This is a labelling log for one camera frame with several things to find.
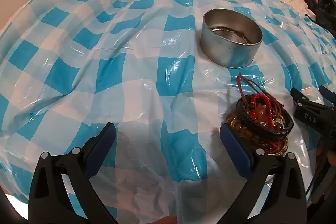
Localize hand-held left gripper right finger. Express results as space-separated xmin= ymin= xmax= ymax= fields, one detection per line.
xmin=220 ymin=123 xmax=307 ymax=224

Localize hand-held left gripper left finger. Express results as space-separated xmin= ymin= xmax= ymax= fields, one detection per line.
xmin=28 ymin=122 xmax=118 ymax=224

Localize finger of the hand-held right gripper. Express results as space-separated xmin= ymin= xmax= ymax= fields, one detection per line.
xmin=290 ymin=88 xmax=315 ymax=109
xmin=319 ymin=85 xmax=336 ymax=104

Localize pile of beaded bracelets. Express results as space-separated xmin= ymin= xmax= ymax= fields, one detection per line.
xmin=227 ymin=72 xmax=294 ymax=156

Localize red cord bracelet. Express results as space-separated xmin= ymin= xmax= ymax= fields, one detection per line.
xmin=236 ymin=72 xmax=272 ymax=119

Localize black leather bracelet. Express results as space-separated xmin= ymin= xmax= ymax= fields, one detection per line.
xmin=236 ymin=94 xmax=294 ymax=142

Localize round metal tin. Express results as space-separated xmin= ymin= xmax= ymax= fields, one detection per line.
xmin=199 ymin=9 xmax=263 ymax=69

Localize person's right hand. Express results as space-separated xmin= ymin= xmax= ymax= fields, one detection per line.
xmin=315 ymin=139 xmax=336 ymax=169

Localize blue checked plastic tablecloth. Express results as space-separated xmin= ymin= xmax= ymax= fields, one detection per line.
xmin=0 ymin=0 xmax=336 ymax=224

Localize dark clothes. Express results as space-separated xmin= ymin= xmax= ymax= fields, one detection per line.
xmin=304 ymin=0 xmax=336 ymax=38

